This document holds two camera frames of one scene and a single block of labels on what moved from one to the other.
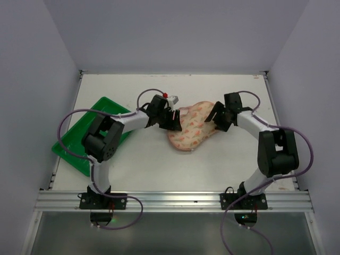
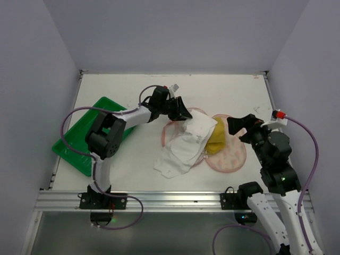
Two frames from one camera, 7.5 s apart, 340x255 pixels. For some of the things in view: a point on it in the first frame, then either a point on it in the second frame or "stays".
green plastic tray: x=73 y=140 stays
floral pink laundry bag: x=195 y=129 -> x=232 y=156
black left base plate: x=95 y=201 stays
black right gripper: x=223 y=118 -> x=248 y=127
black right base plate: x=249 y=202 stays
